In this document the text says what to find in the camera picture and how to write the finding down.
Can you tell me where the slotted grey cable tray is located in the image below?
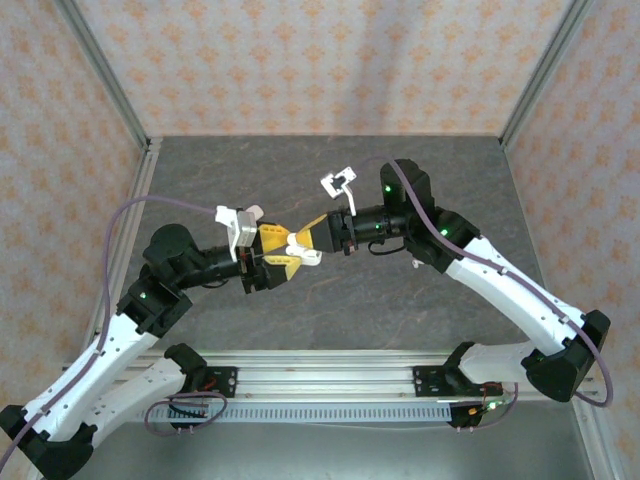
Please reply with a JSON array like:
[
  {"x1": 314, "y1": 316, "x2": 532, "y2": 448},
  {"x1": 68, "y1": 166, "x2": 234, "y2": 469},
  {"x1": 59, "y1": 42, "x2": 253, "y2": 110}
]
[{"x1": 139, "y1": 403, "x2": 454, "y2": 424}]

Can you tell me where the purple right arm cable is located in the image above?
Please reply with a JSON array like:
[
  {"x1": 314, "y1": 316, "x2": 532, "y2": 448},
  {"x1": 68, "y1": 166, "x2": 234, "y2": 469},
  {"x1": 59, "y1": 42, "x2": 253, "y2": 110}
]
[{"x1": 355, "y1": 157, "x2": 615, "y2": 432}]

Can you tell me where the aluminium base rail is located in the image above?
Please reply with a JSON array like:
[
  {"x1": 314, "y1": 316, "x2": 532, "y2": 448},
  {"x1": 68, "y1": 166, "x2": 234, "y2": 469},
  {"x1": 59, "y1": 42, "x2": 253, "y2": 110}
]
[{"x1": 62, "y1": 348, "x2": 601, "y2": 402}]

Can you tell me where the small green LED board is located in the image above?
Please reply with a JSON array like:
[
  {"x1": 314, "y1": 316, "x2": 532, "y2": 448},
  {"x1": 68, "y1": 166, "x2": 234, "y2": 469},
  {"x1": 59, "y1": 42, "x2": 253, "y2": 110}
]
[{"x1": 467, "y1": 394, "x2": 516, "y2": 417}]

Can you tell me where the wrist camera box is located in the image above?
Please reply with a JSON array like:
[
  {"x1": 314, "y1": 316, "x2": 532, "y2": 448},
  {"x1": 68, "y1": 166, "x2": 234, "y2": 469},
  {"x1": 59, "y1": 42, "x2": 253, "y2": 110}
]
[
  {"x1": 213, "y1": 204, "x2": 261, "y2": 261},
  {"x1": 320, "y1": 166, "x2": 359, "y2": 217}
]

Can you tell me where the aluminium side rail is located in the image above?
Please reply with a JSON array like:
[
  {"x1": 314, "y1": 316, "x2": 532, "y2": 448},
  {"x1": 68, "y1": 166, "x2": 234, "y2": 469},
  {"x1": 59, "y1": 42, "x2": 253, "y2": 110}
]
[{"x1": 87, "y1": 138, "x2": 164, "y2": 351}]

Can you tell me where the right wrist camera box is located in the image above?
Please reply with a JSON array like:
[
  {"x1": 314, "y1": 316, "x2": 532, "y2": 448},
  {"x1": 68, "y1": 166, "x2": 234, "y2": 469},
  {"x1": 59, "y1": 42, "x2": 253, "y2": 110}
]
[{"x1": 320, "y1": 166, "x2": 359, "y2": 217}]

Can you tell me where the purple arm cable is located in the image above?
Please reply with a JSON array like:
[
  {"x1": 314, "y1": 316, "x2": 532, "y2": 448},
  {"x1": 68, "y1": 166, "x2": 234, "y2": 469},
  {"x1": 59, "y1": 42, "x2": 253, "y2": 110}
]
[
  {"x1": 0, "y1": 195, "x2": 230, "y2": 466},
  {"x1": 355, "y1": 157, "x2": 615, "y2": 432}
]

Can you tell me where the aluminium frame post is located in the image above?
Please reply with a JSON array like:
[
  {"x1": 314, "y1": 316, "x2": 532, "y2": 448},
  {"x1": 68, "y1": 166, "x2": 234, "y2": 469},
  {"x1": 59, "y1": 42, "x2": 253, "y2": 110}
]
[
  {"x1": 499, "y1": 0, "x2": 596, "y2": 151},
  {"x1": 54, "y1": 0, "x2": 151, "y2": 151}
]

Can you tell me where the white earbud charging case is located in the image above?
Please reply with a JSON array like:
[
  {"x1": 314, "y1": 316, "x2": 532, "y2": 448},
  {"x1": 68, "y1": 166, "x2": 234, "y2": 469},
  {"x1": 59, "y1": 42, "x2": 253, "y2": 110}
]
[{"x1": 284, "y1": 237, "x2": 322, "y2": 267}]

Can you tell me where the grey metal panel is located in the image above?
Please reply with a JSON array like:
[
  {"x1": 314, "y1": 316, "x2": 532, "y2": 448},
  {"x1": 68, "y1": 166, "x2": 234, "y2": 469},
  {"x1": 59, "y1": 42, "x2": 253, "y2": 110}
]
[{"x1": 89, "y1": 422, "x2": 599, "y2": 480}]

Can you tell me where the aluminium lower frame rail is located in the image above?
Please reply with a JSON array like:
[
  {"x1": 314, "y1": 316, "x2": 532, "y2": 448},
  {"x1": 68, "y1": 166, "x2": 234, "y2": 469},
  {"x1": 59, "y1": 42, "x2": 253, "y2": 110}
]
[{"x1": 572, "y1": 399, "x2": 621, "y2": 480}]

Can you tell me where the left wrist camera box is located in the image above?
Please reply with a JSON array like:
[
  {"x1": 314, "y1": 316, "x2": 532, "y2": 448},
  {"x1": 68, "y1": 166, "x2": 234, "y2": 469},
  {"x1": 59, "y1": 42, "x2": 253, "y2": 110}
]
[{"x1": 213, "y1": 204, "x2": 261, "y2": 261}]

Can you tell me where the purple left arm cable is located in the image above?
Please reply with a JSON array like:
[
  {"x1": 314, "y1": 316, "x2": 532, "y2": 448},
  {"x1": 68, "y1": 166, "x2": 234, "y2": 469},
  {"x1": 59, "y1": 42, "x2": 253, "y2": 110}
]
[{"x1": 0, "y1": 195, "x2": 230, "y2": 466}]

